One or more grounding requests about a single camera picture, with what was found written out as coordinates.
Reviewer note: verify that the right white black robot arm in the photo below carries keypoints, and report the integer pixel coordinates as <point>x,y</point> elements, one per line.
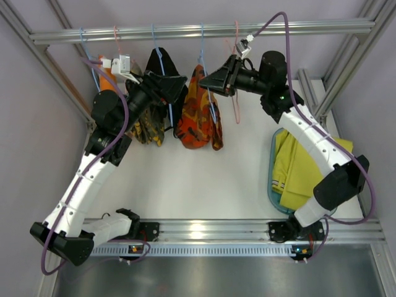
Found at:
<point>344,175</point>

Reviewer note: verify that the blue hanger with camouflage trousers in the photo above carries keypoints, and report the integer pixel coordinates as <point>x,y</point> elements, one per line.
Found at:
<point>201,61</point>

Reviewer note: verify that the aluminium hanging rail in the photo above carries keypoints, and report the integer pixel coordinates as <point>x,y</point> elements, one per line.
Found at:
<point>167,32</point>

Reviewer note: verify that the teal transparent plastic bin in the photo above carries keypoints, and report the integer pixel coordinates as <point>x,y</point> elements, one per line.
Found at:
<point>272,198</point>

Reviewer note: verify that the aluminium frame left post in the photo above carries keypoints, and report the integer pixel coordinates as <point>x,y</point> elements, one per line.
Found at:
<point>24,32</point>

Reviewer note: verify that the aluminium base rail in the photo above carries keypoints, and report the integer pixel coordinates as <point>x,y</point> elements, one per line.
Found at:
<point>255,231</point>

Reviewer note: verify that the green yellow camouflage trousers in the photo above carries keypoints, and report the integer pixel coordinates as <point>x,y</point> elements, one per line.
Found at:
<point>150,127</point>

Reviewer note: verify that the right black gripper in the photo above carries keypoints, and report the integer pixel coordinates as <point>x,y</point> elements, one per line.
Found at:
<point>232,76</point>

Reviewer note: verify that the black trousers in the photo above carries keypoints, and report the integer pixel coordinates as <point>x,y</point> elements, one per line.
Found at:
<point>165,66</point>

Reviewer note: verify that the blue hanger with black trousers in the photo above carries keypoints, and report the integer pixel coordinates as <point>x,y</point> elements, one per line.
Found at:
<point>159,54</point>

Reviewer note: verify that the pink wire hanger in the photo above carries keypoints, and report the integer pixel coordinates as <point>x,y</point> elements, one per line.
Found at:
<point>119,40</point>
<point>234,98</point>

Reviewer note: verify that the grey slotted cable duct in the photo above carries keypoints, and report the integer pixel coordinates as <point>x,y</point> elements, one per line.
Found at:
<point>200,250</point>

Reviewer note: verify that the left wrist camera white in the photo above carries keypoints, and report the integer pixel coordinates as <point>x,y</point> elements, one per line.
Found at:
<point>112,64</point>

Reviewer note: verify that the aluminium frame post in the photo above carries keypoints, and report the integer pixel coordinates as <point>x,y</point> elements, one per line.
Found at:
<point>24,32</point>
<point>354,49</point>

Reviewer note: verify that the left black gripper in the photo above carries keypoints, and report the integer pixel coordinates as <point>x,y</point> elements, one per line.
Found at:
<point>150,86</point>

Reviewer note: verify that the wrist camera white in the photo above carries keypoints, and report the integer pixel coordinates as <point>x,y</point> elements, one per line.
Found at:
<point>243,47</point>
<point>112,64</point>

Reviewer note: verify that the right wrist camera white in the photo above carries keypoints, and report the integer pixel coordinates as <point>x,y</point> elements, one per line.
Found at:
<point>243,47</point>

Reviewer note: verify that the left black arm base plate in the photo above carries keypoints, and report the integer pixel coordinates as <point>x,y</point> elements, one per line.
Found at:
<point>144,231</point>

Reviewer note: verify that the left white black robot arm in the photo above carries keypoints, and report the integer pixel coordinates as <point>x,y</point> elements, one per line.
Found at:
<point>64,231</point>

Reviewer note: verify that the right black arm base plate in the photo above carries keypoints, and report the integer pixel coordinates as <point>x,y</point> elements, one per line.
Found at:
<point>288,230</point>

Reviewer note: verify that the orange red camouflage trousers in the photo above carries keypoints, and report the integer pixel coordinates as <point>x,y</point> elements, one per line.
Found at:
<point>200,122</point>

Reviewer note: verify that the aluminium frame right post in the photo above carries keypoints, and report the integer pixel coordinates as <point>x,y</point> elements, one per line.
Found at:
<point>354,49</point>

